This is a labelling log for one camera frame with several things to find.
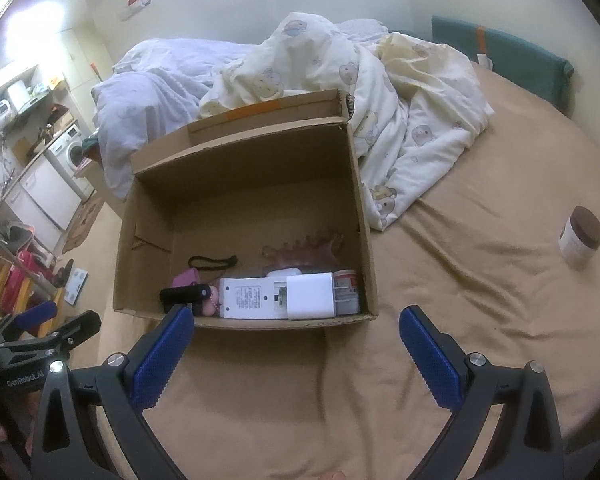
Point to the white jar with brown lid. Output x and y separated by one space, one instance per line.
577 245

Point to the white charger adapter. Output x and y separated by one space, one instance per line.
310 297

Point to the cream bear-print duvet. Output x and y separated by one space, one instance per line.
420 135

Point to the white rectangular device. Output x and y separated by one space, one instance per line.
245 300

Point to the grey pink shoe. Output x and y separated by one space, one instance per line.
22 237

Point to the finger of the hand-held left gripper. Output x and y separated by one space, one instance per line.
70 332
35 317

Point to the white bathroom scale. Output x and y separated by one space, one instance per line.
76 285

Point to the beige bedside cabinet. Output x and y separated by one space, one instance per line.
92 177

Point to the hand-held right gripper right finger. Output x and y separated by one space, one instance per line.
430 360

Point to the black flashlight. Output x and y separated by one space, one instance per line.
185 294

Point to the lavender duvet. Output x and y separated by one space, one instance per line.
155 70

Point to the white kitchen cabinets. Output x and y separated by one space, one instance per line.
45 195

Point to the black shoe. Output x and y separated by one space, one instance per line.
64 272

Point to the red bag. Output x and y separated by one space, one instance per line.
17 280

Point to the teal cushion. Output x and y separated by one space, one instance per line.
520 55

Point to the pink cloud-shaped case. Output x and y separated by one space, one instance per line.
211 305

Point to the brown doormat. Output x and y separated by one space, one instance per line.
82 225

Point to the white washing machine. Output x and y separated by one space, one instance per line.
70 155

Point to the white jar with red label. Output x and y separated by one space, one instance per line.
347 280

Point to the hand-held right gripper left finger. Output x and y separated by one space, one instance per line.
160 360

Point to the brown cardboard box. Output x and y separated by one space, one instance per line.
260 185

